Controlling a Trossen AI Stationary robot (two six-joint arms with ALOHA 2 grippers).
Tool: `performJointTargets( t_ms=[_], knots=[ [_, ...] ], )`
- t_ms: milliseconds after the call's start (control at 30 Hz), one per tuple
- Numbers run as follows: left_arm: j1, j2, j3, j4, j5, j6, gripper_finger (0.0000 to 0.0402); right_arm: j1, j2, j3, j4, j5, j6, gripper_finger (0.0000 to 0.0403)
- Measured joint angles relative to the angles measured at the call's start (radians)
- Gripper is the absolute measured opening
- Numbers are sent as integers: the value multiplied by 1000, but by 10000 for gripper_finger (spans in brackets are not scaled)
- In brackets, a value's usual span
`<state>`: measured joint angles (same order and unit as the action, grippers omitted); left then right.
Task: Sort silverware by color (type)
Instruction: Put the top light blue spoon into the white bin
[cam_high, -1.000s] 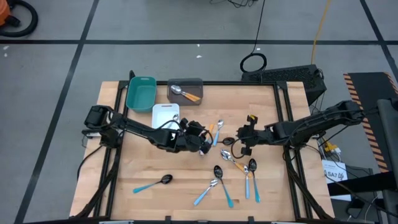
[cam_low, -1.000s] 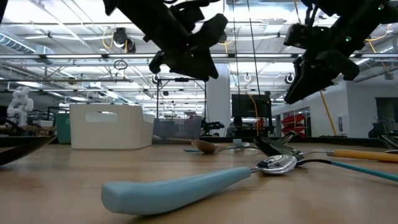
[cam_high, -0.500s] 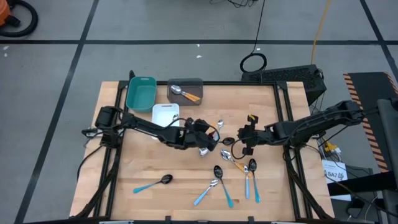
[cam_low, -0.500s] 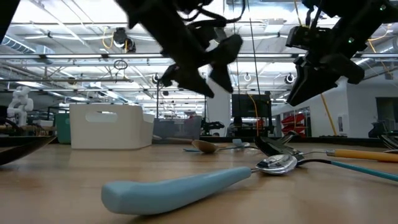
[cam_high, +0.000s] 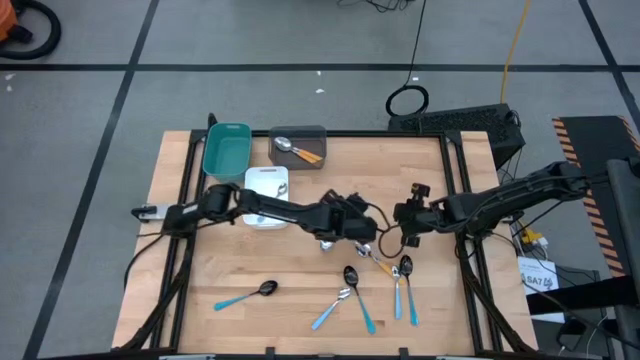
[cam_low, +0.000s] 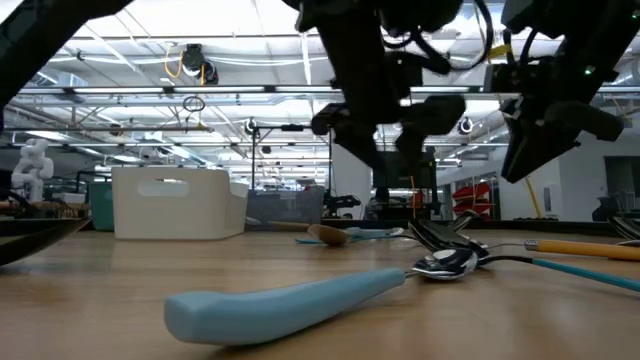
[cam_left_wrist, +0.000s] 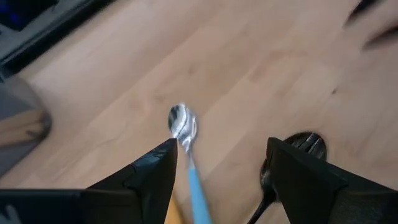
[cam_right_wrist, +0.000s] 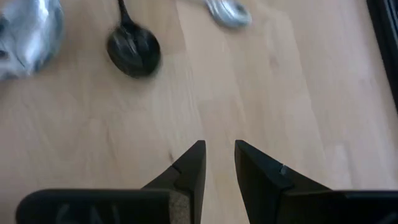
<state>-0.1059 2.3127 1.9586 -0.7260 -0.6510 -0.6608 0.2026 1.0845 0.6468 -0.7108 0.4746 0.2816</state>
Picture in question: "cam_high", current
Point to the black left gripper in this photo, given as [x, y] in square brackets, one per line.
[350, 225]

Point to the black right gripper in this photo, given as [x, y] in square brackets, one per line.
[415, 217]

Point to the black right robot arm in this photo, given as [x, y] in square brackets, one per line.
[500, 200]

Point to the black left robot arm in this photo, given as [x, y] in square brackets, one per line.
[280, 212]

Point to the dark grey plastic bin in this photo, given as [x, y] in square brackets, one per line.
[312, 137]

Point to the white plastic bin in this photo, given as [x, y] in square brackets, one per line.
[262, 177]

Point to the yellow plug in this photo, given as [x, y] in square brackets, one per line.
[531, 236]

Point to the white paper label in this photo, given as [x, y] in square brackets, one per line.
[537, 280]

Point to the teal plastic bin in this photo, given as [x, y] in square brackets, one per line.
[227, 152]

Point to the black stand bar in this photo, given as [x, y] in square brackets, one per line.
[575, 300]

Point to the black hazard striped platform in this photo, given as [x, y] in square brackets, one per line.
[590, 135]

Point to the orange vacuum cleaner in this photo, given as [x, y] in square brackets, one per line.
[6, 20]

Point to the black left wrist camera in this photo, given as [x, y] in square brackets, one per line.
[345, 199]

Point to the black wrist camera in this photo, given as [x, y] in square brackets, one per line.
[345, 199]
[421, 191]

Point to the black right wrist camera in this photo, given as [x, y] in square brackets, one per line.
[421, 191]

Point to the black metal table frame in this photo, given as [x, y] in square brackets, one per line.
[380, 133]

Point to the dark grey post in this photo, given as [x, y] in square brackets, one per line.
[625, 225]

